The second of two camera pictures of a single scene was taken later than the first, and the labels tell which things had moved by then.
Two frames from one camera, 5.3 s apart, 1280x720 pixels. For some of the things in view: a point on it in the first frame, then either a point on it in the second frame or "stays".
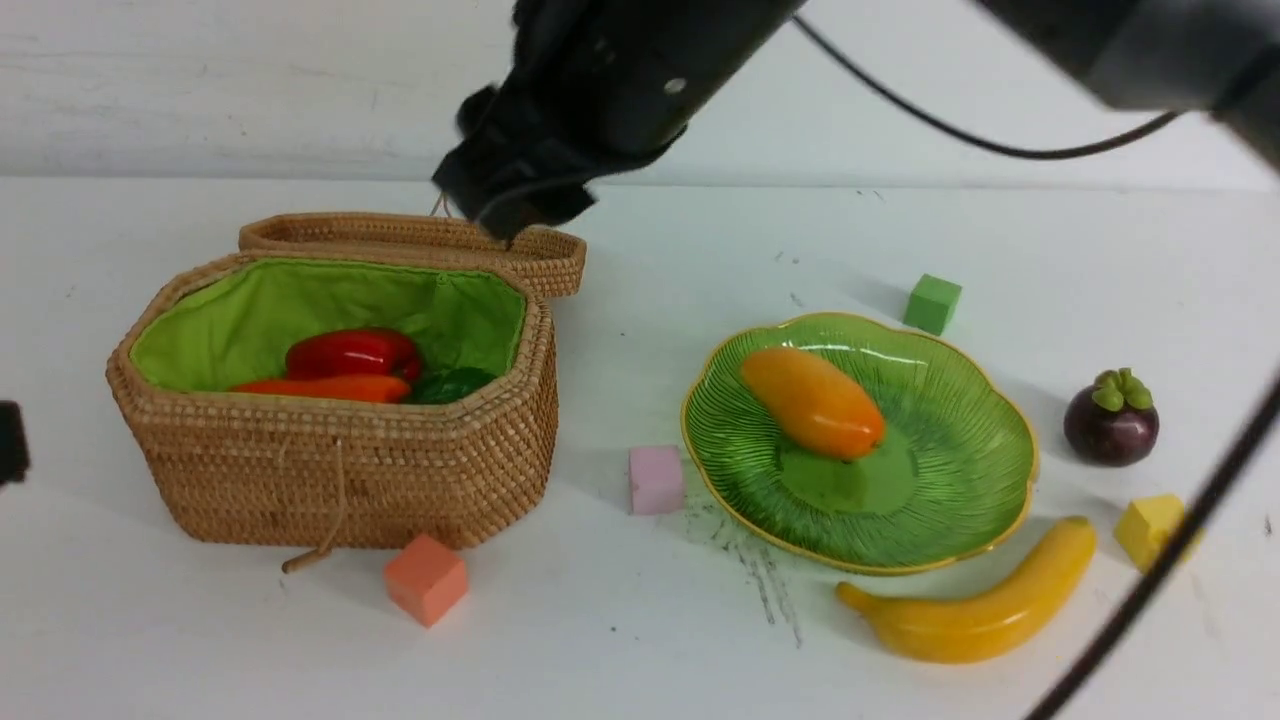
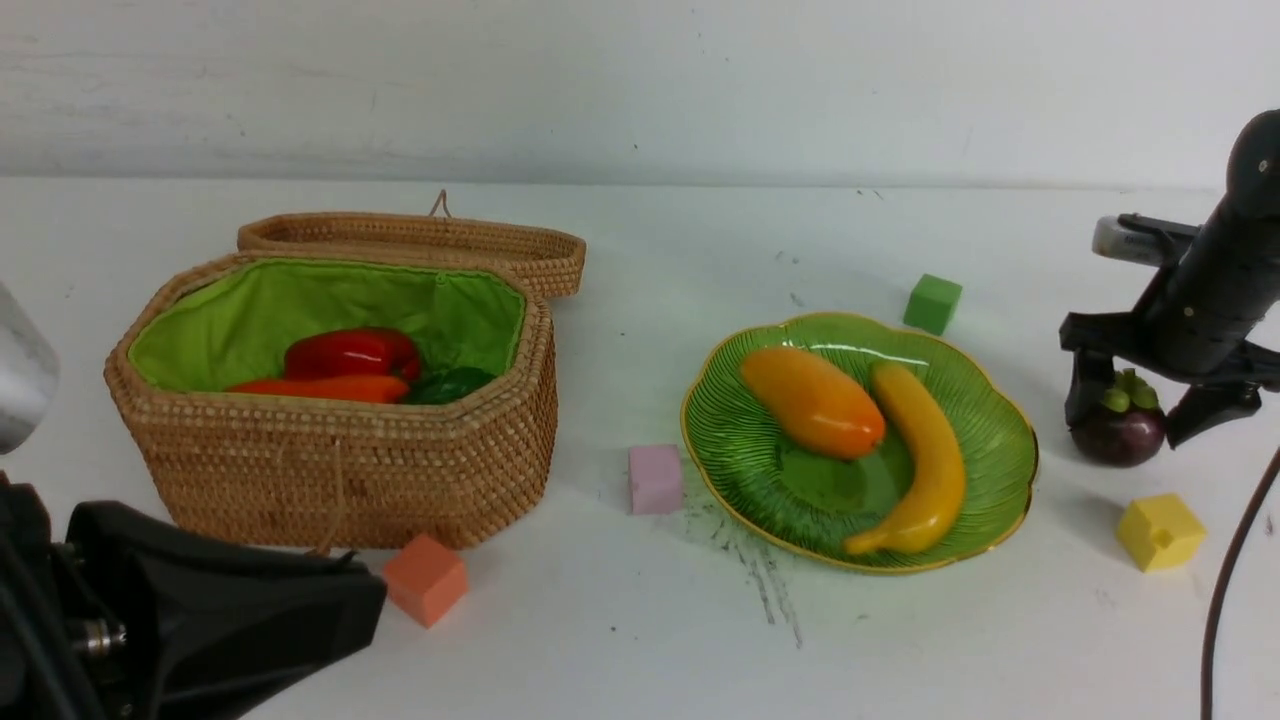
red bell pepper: [353, 352] stays
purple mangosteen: [1113, 422] stays
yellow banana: [987, 619] → [943, 496]
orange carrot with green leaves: [330, 389] stays
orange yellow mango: [815, 407] stays
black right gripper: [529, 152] → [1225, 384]
